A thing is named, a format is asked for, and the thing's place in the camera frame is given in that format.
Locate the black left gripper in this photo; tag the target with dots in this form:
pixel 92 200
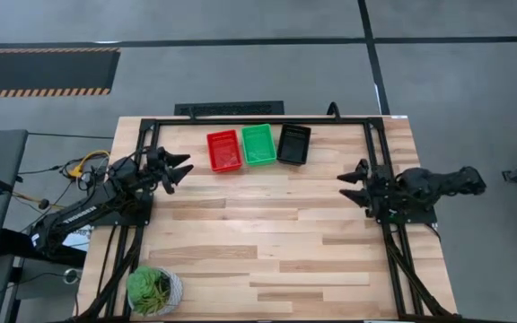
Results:
pixel 156 163

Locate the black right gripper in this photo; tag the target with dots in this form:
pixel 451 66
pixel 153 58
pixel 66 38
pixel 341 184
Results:
pixel 382 193

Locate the red slotted plastic basket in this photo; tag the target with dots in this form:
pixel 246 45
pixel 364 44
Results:
pixel 225 150

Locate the dark red basket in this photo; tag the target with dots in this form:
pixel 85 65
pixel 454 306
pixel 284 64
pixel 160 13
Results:
pixel 293 143

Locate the green slotted plastic basket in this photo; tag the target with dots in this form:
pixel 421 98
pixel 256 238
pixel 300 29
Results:
pixel 258 143

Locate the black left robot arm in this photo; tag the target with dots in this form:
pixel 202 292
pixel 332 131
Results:
pixel 83 213

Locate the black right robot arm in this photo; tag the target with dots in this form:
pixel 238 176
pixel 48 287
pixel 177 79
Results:
pixel 442 181

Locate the black floor grate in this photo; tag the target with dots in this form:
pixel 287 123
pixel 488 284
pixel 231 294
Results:
pixel 229 108

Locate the white paper sheet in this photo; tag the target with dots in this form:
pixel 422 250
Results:
pixel 76 238

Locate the green succulent in white pot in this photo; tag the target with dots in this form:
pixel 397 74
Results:
pixel 151 289

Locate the black hazard-striped floor mat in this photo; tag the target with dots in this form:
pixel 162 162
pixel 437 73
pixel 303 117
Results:
pixel 38 69

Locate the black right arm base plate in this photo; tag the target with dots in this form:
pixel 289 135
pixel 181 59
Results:
pixel 420 217

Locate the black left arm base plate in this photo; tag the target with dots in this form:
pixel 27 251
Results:
pixel 128 217

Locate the black aluminium table frame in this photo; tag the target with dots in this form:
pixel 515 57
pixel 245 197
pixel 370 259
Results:
pixel 263 121

